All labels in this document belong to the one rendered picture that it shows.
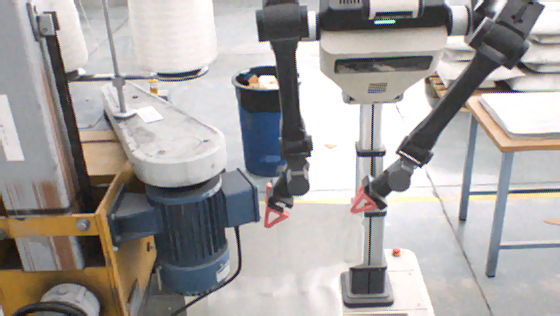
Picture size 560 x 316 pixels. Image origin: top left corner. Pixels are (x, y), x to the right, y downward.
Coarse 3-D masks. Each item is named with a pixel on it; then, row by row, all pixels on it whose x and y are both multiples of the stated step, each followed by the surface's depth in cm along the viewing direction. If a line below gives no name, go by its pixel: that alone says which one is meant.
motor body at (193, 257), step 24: (168, 192) 110; (192, 192) 110; (216, 192) 114; (168, 216) 110; (192, 216) 111; (216, 216) 115; (168, 240) 114; (192, 240) 114; (216, 240) 116; (168, 264) 117; (192, 264) 117; (216, 264) 118; (192, 288) 118; (216, 288) 122
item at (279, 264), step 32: (256, 224) 155; (288, 224) 155; (320, 224) 159; (352, 224) 161; (256, 256) 160; (288, 256) 160; (320, 256) 164; (352, 256) 166; (224, 288) 163; (256, 288) 162; (288, 288) 163; (320, 288) 164
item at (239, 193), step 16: (224, 176) 122; (240, 176) 121; (224, 192) 116; (240, 192) 116; (256, 192) 117; (224, 208) 117; (240, 208) 118; (256, 208) 119; (224, 224) 120; (240, 224) 119
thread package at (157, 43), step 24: (144, 0) 106; (168, 0) 106; (192, 0) 108; (144, 24) 109; (168, 24) 107; (192, 24) 109; (144, 48) 111; (168, 48) 109; (192, 48) 111; (216, 48) 117; (168, 72) 112
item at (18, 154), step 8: (0, 96) 93; (0, 104) 94; (8, 104) 94; (0, 112) 94; (8, 112) 94; (0, 120) 95; (8, 120) 95; (0, 128) 96; (8, 128) 96; (0, 136) 96; (8, 136) 96; (16, 136) 96; (8, 144) 97; (16, 144) 97; (8, 152) 98; (16, 152) 98; (8, 160) 98; (16, 160) 98; (24, 160) 98
